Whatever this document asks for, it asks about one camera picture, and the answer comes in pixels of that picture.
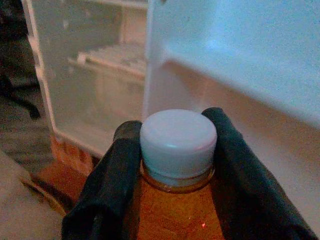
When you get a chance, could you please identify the terracotta brick base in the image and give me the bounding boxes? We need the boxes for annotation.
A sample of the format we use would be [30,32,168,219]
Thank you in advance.
[31,136,102,217]

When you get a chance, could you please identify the white fridge door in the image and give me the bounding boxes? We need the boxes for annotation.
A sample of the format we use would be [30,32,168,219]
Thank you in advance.
[141,0,320,227]

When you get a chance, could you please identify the orange bottle with white cap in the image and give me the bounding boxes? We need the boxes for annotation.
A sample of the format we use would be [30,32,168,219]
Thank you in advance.
[136,109,227,240]

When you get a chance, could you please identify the blue mini fridge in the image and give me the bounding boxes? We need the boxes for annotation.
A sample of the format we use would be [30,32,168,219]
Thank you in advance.
[21,0,149,157]

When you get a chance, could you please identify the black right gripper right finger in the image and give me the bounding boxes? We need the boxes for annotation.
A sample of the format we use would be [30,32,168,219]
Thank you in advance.
[201,107,319,240]

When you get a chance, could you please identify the white fridge shelf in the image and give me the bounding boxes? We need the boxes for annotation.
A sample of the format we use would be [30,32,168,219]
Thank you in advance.
[67,46,148,81]

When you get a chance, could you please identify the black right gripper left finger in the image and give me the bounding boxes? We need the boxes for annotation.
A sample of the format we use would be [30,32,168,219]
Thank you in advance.
[61,120,143,240]

